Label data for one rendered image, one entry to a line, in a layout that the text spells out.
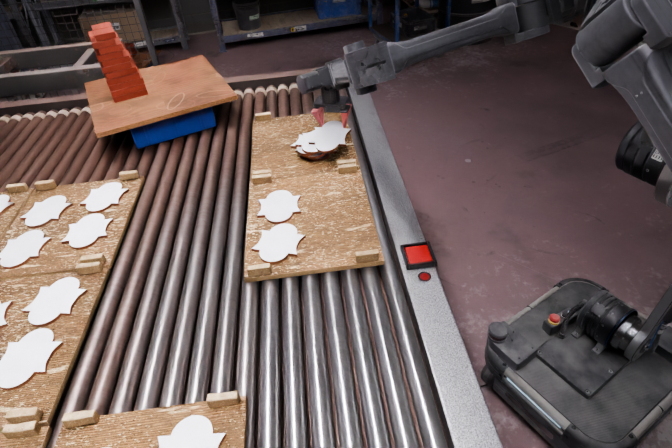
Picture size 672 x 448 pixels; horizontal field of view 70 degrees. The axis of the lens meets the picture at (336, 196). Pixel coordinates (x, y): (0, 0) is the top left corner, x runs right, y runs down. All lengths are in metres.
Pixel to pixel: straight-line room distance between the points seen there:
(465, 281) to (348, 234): 1.26
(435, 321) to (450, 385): 0.15
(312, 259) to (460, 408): 0.49
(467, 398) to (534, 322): 1.06
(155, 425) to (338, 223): 0.65
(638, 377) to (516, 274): 0.77
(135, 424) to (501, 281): 1.84
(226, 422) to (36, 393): 0.41
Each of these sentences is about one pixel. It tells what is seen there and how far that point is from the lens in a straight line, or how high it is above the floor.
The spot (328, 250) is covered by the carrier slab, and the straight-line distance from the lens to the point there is 1.23.
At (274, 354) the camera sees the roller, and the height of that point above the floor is 0.92.
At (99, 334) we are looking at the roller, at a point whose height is 0.92.
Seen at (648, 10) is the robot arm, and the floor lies 1.61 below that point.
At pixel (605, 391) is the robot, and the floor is 0.24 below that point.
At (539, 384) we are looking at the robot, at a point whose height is 0.24.
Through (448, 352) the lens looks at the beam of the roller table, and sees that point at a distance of 1.07.
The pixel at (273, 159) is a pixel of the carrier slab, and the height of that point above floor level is 0.94.
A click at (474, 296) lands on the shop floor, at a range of 2.39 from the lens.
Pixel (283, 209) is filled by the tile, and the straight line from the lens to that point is 1.36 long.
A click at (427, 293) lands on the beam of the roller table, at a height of 0.92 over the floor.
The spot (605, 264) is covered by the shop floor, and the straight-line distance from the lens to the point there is 2.72.
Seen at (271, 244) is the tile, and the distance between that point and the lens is 1.26.
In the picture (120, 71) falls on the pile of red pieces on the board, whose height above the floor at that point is 1.15.
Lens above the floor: 1.79
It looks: 37 degrees down
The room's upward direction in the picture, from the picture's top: 5 degrees counter-clockwise
